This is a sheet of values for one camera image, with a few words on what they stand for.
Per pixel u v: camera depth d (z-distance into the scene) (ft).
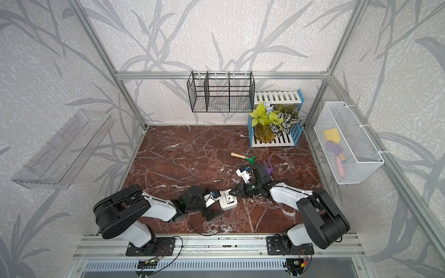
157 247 2.36
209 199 2.41
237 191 2.73
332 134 2.88
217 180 3.06
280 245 2.40
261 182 2.29
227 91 3.45
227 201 2.65
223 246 2.47
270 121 2.98
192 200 2.29
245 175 2.65
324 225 1.41
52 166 2.09
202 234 2.17
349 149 2.05
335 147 2.70
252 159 3.36
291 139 3.65
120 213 1.49
